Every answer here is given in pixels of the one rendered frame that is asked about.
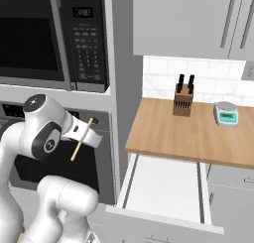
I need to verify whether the black microwave oven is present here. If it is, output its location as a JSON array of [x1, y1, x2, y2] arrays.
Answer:
[[0, 0, 111, 93]]

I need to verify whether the closed grey drawer front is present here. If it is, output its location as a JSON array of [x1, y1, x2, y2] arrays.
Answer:
[[205, 163, 254, 192]]

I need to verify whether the grey base cupboard door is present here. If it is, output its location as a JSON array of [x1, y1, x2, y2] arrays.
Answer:
[[207, 182, 254, 243]]

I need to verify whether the black built-in oven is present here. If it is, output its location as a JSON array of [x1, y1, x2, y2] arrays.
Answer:
[[0, 100, 116, 205]]

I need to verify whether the wooden knife block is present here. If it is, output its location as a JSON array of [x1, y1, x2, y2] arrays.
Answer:
[[172, 83, 194, 118]]

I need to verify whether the narrow grey wall cupboard door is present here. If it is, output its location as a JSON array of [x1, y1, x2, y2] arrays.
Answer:
[[228, 0, 254, 61]]

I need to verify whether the grey wall socket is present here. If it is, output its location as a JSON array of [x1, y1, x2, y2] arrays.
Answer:
[[241, 61, 254, 81]]

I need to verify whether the black knife handle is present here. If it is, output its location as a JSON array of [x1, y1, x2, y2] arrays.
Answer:
[[187, 74, 196, 95], [176, 73, 186, 94]]

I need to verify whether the grey microwave door handle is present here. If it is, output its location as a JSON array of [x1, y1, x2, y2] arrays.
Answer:
[[49, 0, 73, 91]]

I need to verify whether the grey tall appliance cabinet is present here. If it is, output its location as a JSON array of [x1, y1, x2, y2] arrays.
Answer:
[[0, 0, 144, 243]]

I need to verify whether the wide grey wall cupboard door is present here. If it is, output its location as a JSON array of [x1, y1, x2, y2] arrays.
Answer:
[[132, 0, 246, 61]]

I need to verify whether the grey cupboard bar handle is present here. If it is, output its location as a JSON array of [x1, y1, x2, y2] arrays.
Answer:
[[239, 0, 254, 51], [219, 0, 237, 50]]

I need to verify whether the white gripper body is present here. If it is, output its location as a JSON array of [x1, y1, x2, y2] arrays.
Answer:
[[78, 125, 103, 149]]

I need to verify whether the open white drawer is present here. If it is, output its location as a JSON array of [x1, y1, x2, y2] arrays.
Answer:
[[104, 152, 226, 243]]

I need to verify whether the open drawer handle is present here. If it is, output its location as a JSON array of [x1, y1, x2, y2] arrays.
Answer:
[[144, 234, 174, 243]]

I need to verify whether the grey kitchen scale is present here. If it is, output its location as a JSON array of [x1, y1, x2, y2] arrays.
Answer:
[[212, 100, 240, 129]]

